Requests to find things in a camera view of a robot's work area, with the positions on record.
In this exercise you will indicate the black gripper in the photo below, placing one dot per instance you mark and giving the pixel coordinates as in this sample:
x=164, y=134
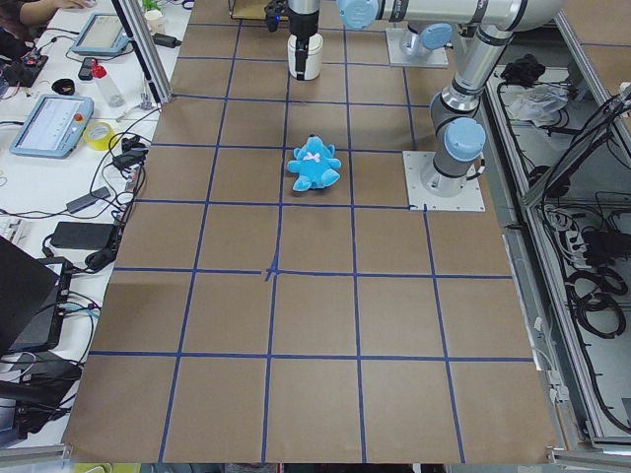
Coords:
x=304, y=19

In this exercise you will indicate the white trash can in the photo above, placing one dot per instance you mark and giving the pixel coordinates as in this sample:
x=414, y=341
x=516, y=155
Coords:
x=314, y=60

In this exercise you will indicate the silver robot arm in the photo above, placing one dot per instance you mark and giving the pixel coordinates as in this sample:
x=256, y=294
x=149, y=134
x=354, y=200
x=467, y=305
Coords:
x=460, y=138
x=358, y=15

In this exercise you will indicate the blue teddy bear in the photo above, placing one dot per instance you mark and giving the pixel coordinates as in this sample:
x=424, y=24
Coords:
x=315, y=165

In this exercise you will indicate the black usb dongle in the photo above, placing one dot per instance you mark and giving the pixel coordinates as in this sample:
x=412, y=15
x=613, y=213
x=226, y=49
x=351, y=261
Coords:
x=166, y=40

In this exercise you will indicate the white paper cup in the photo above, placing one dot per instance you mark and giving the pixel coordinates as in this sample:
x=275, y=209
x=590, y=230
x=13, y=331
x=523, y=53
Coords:
x=156, y=21

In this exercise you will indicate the clear bottle red cap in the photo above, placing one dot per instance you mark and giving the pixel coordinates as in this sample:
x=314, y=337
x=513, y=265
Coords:
x=106, y=85

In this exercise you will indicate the far blue teach pendant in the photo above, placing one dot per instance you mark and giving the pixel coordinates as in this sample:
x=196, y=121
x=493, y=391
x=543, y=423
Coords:
x=102, y=35

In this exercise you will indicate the blue teach pendant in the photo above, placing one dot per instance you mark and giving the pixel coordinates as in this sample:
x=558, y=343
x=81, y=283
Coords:
x=54, y=127
x=102, y=35

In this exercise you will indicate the black phone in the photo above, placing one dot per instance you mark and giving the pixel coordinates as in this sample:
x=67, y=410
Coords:
x=86, y=70

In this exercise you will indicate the yellow tape roll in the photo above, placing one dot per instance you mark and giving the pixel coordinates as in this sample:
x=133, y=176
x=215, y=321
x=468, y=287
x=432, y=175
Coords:
x=98, y=135

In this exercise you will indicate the black cloth bundle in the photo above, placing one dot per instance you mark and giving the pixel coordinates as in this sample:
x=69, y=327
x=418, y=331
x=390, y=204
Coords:
x=524, y=71

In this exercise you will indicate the black round dish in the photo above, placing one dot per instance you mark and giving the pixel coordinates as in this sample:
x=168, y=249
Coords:
x=64, y=87

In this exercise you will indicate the crumpled white cloth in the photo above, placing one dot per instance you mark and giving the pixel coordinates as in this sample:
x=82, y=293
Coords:
x=540, y=105

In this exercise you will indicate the near blue teach pendant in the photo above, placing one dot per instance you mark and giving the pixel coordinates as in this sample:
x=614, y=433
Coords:
x=54, y=127

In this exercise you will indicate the black power adapter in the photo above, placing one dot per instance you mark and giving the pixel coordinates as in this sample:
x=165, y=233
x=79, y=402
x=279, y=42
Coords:
x=78, y=235

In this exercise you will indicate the black laptop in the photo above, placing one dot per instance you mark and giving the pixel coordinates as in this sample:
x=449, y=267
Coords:
x=32, y=293

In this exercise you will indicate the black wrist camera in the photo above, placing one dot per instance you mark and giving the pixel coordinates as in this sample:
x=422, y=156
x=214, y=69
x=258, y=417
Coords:
x=274, y=11

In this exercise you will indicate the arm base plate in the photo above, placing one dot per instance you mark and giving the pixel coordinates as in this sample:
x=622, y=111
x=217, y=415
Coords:
x=405, y=49
x=428, y=190

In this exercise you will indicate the aluminium frame post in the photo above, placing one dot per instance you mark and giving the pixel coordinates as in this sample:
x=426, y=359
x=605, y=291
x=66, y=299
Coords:
x=132, y=18

